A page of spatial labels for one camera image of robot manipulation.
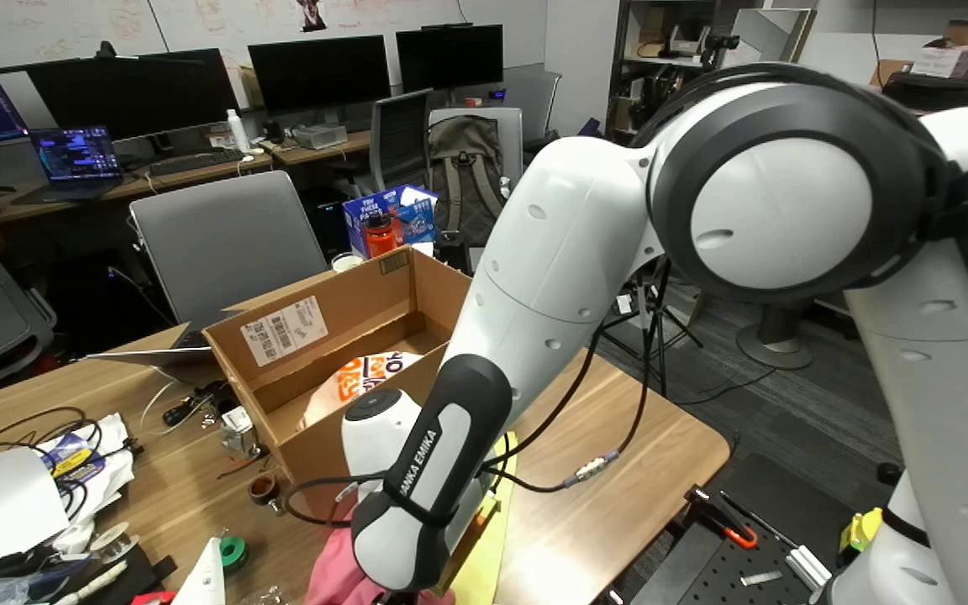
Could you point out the peach printed t-shirt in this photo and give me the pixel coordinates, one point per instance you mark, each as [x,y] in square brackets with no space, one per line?
[369,375]

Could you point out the pink cloth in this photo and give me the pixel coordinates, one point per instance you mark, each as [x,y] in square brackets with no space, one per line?
[338,572]

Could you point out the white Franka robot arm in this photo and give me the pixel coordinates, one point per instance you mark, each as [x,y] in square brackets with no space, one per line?
[797,222]

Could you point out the brown cardboard box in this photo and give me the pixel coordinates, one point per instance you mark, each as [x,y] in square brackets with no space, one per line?
[285,370]

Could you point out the small white box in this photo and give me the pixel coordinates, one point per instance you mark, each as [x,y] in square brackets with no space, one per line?
[957,54]

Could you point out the blue printed package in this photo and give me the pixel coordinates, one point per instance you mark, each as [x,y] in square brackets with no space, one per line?
[416,213]

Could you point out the red bottle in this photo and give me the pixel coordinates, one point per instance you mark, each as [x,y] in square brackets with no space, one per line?
[383,237]

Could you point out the olive grey backpack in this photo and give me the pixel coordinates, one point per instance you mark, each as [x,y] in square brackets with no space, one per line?
[469,179]

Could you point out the yellow cloth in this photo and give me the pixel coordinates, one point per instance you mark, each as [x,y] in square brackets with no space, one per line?
[487,548]

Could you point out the black computer monitor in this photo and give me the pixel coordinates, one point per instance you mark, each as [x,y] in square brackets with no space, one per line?
[452,54]
[136,95]
[321,72]

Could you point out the light grey office chair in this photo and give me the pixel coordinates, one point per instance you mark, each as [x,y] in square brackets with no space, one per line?
[228,241]

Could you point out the small silver object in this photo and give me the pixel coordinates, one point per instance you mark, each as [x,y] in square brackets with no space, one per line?
[240,424]

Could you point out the brown tape roll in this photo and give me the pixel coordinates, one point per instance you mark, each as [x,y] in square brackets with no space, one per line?
[265,487]

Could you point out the white bottle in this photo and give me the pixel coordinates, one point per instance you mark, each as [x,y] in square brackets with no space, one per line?
[240,128]

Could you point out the black pliers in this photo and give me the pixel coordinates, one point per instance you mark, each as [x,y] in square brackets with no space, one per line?
[192,403]

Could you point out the long wooden desk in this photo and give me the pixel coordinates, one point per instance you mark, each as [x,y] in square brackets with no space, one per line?
[187,175]

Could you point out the orange black hand tool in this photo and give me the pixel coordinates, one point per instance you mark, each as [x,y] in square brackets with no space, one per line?
[730,530]

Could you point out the black perforated robot table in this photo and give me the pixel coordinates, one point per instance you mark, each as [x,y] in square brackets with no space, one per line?
[687,572]

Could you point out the green tape roll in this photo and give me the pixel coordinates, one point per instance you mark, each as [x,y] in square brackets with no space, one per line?
[233,552]

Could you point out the white triangular paper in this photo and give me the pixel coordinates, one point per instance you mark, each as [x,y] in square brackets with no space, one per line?
[202,582]

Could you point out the small white block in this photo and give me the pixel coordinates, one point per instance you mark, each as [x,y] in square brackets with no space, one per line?
[807,570]

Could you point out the white papers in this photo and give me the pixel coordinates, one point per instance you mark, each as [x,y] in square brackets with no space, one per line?
[99,473]

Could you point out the laptop with purple screen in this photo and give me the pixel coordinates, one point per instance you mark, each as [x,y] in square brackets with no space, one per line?
[79,157]

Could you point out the yellow-green small part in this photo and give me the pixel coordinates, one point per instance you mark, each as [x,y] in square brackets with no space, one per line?
[867,530]

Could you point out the black printer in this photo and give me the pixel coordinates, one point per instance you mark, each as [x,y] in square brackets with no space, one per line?
[942,89]

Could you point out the grey round pedestal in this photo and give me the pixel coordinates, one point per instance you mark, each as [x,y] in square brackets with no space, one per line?
[782,336]

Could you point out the large wall whiteboard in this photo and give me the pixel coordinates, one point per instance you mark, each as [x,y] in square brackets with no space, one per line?
[59,23]

